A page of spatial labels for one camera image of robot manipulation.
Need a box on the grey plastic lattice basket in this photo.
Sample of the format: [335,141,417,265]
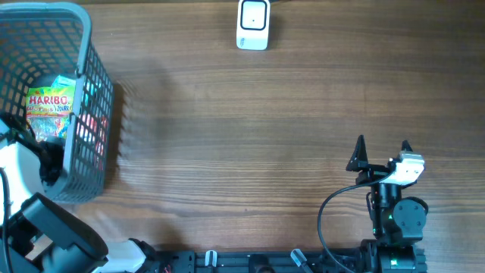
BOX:
[1,2,114,203]

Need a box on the Haribo gummy candy bag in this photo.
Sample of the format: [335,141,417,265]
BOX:
[27,86,75,141]

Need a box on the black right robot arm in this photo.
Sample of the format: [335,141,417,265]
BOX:
[346,135,429,272]

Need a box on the red white snack packet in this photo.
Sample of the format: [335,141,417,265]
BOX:
[77,114,108,170]

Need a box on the black right camera cable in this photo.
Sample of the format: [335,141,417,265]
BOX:
[317,170,397,273]

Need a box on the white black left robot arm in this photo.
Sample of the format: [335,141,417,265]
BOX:
[1,112,160,272]

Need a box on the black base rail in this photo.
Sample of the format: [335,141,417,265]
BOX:
[157,249,364,273]

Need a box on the white barcode scanner box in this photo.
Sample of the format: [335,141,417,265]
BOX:
[236,0,271,51]

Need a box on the teal tissue packet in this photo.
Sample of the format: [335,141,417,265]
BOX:
[52,75,76,88]

